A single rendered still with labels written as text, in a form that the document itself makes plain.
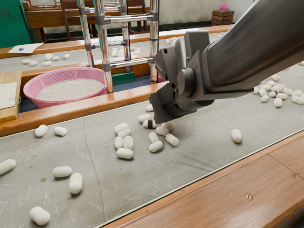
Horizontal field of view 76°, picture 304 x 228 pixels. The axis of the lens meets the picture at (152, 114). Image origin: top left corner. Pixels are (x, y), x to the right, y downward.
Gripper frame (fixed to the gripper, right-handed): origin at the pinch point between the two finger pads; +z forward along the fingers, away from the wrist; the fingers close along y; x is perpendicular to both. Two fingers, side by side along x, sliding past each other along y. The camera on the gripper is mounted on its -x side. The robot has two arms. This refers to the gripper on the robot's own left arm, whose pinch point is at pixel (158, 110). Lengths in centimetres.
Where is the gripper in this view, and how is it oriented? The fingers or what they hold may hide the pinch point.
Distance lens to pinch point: 50.9
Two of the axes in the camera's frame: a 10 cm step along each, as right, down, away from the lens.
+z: -3.5, 1.7, 9.2
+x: 3.0, 9.5, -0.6
